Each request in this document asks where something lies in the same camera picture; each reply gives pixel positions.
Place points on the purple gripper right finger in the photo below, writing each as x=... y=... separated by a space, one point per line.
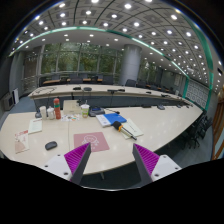
x=151 y=166

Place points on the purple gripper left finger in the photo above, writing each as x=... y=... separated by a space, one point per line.
x=71 y=165

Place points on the black computer mouse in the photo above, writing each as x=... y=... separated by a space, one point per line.
x=51 y=145

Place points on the pink mouse pad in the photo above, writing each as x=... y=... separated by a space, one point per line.
x=96 y=139

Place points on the white paper sheet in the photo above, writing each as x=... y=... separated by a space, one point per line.
x=132 y=130

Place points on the colourful sticker sheet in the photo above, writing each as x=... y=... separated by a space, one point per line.
x=70 y=117

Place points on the white paper booklet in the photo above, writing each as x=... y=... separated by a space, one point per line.
x=35 y=125

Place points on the white notebook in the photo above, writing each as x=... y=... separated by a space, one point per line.
x=103 y=121

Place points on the yellow black hand tool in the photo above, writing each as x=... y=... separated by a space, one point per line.
x=119 y=127

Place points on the red white leaflet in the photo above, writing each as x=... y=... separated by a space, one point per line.
x=21 y=142

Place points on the clear jar white lid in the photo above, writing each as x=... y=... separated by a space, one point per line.
x=50 y=112

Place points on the black desk phone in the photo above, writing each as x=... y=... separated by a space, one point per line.
x=94 y=111

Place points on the beige cardboard box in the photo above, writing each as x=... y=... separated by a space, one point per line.
x=71 y=107

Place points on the cup with green label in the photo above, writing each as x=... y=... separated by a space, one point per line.
x=85 y=110

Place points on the blue folder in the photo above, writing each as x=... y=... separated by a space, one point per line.
x=112 y=117

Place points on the white paper cup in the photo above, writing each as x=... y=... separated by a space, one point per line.
x=43 y=112

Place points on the orange red bottle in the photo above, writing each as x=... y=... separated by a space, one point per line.
x=57 y=108

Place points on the long curved conference desk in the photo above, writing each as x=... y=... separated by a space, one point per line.
x=108 y=95

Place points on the grey round column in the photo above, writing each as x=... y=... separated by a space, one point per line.
x=130 y=63

